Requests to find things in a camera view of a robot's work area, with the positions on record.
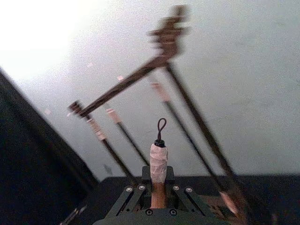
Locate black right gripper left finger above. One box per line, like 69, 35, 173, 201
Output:
114, 165, 152, 216

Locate wooden-handled tool with white tape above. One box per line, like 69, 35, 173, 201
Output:
149, 118, 170, 210

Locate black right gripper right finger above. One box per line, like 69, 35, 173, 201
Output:
165, 165, 212, 217

